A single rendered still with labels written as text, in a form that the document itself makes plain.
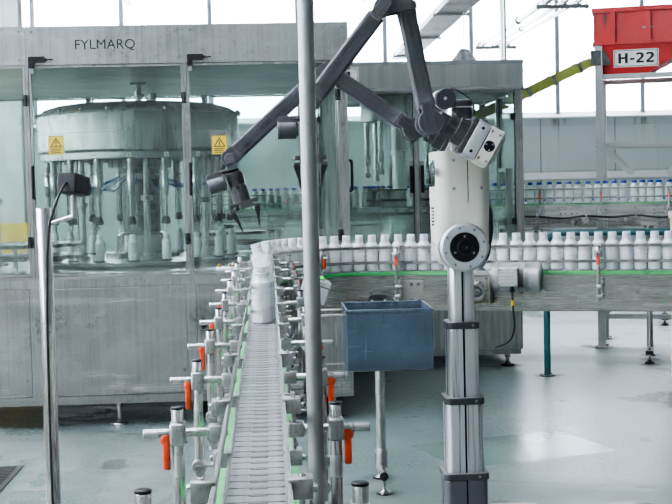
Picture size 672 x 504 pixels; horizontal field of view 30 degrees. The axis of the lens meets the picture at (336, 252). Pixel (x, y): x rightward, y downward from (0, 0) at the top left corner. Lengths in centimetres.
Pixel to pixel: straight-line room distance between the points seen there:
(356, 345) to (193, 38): 334
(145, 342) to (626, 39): 506
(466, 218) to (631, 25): 674
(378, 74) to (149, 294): 282
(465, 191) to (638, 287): 171
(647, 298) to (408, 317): 144
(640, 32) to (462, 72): 187
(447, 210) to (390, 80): 534
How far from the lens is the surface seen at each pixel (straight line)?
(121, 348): 749
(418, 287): 569
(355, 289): 570
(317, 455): 161
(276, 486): 168
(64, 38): 751
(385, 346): 449
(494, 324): 949
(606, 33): 1068
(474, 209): 406
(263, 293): 361
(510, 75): 948
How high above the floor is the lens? 139
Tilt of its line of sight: 3 degrees down
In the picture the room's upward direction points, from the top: 1 degrees counter-clockwise
